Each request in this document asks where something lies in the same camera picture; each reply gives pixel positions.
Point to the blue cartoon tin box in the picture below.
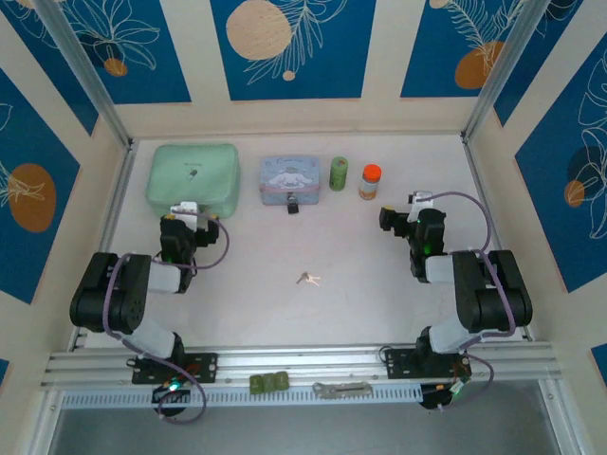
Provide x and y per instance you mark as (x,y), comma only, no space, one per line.
(289,180)

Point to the silver key bunch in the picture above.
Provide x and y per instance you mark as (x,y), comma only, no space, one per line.
(307,278)

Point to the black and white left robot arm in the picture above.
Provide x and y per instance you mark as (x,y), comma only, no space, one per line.
(114,289)

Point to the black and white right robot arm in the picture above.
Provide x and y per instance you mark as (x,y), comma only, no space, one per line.
(493,294)

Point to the orange lid pill bottle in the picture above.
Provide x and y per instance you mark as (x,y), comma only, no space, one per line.
(369,182)

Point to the mint green zip pouch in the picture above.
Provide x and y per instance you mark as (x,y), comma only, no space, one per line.
(189,175)

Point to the green cylindrical can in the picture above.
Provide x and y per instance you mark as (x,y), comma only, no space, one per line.
(338,175)

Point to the green square button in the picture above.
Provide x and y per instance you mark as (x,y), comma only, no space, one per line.
(282,380)
(256,383)
(269,381)

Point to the black controller board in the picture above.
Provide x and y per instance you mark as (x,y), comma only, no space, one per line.
(171,395)
(436,398)

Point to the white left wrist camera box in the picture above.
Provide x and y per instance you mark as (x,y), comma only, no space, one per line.
(185,208)

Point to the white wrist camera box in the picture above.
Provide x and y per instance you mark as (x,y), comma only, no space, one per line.
(185,208)
(419,196)

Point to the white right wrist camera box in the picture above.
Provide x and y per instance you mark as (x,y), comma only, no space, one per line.
(419,196)

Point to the aluminium side rail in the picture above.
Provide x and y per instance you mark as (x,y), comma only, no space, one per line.
(479,180)
(118,189)

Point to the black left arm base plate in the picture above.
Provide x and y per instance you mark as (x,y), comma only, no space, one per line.
(204,367)

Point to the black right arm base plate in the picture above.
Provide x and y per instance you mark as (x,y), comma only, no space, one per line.
(400,362)

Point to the aluminium front rail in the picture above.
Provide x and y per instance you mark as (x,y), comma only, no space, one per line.
(303,360)

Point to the flat silver metal bracket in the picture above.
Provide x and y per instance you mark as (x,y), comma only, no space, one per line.
(341,389)

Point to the aluminium frame post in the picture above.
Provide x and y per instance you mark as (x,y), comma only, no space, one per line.
(502,61)
(85,71)

